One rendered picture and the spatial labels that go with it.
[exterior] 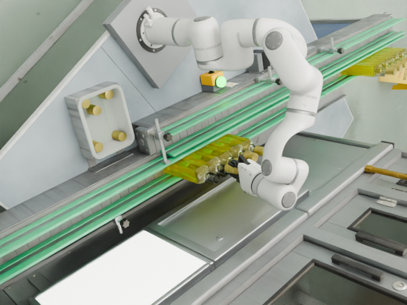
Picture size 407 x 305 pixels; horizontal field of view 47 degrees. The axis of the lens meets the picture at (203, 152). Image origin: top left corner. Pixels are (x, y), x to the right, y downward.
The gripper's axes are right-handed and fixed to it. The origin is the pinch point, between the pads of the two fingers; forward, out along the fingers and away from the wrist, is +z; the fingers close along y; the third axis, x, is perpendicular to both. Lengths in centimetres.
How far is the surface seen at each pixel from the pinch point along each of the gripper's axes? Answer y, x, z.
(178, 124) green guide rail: 11.8, 6.6, 25.5
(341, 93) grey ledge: -13, -100, 57
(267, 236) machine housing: -14.6, 3.8, -20.6
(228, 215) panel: -14.4, 6.6, -2.1
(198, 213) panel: -14.4, 13.6, 6.3
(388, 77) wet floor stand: -72, -279, 185
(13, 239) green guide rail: 1, 71, 8
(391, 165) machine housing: -18, -61, -10
